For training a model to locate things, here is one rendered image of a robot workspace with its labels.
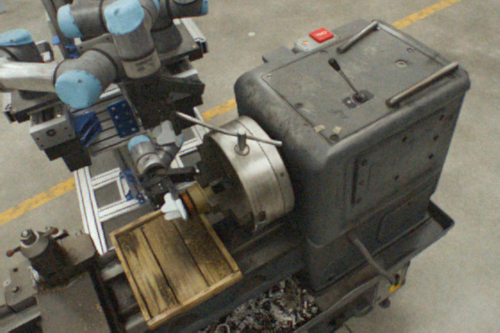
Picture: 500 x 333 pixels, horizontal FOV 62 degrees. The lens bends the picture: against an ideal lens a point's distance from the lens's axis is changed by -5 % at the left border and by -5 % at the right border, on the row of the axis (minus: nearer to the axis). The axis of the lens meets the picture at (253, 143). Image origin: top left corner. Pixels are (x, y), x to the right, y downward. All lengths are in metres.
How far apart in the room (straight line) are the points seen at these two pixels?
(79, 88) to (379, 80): 0.83
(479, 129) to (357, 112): 1.99
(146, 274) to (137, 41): 0.75
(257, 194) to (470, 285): 1.51
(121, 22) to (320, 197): 0.66
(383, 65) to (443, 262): 1.33
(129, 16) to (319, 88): 0.60
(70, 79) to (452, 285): 1.94
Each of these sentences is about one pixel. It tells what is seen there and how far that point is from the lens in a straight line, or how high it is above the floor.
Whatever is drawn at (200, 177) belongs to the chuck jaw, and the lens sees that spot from 1.22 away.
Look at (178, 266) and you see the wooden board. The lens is 1.38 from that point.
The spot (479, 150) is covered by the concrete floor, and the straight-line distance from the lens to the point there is 2.98.
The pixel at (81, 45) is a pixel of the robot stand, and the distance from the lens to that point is 1.75.
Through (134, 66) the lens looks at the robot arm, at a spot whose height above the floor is 1.56.
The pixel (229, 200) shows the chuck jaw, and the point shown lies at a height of 1.10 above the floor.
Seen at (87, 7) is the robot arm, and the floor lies 1.64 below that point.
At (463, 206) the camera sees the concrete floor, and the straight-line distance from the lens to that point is 2.66.
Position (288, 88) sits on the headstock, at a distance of 1.27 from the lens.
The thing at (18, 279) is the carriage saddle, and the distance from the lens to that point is 1.55.
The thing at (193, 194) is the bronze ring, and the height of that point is 1.12.
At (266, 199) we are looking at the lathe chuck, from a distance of 1.15.
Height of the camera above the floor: 2.05
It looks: 45 degrees down
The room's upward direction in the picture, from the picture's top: 9 degrees counter-clockwise
